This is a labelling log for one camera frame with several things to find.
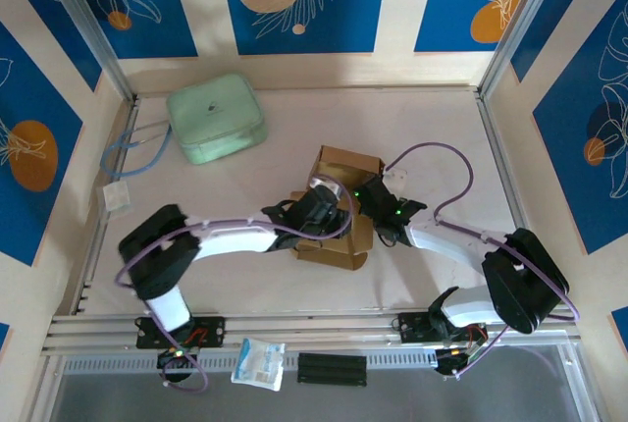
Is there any small white paper tag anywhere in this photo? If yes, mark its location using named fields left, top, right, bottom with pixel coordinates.
left=96, top=181, right=131, bottom=217

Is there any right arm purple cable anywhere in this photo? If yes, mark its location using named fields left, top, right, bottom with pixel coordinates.
left=385, top=141, right=581, bottom=382

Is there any brown cardboard paper box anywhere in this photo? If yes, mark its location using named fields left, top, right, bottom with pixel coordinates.
left=288, top=144, right=384, bottom=272

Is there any aluminium table side rail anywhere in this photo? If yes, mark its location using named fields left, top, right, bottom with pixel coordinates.
left=475, top=90, right=555, bottom=308
left=71, top=95, right=141, bottom=318

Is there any light blue strap loop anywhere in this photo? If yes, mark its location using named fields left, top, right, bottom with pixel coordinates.
left=100, top=120, right=173, bottom=181

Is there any aluminium frame post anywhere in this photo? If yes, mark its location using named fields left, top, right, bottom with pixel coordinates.
left=476, top=0, right=574, bottom=102
left=34, top=0, right=138, bottom=103

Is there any aluminium frame cross rail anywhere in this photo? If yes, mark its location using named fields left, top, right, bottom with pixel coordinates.
left=41, top=304, right=585, bottom=358

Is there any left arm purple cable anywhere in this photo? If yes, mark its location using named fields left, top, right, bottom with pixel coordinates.
left=115, top=174, right=355, bottom=394

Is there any black ridged block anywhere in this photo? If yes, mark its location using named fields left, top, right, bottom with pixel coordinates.
left=296, top=351, right=368, bottom=388

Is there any mint green zip pouch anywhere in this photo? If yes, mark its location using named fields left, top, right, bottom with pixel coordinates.
left=165, top=73, right=270, bottom=167

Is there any white blue wipes packet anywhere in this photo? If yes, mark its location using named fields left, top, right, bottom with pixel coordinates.
left=230, top=337, right=287, bottom=393

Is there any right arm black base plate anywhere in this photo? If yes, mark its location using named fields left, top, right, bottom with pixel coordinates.
left=397, top=310, right=487, bottom=344

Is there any grey slotted cable duct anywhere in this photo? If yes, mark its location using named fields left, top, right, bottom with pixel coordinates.
left=62, top=346, right=565, bottom=375

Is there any blue floral wall poster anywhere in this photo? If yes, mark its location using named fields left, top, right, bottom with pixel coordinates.
left=217, top=0, right=391, bottom=56
left=61, top=0, right=199, bottom=60
left=532, top=0, right=628, bottom=256
left=0, top=22, right=84, bottom=266
left=414, top=0, right=546, bottom=54

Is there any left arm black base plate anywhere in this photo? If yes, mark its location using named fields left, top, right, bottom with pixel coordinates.
left=135, top=316, right=227, bottom=350

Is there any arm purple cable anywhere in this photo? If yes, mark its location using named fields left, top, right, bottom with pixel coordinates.
left=115, top=174, right=355, bottom=394
left=385, top=141, right=581, bottom=382

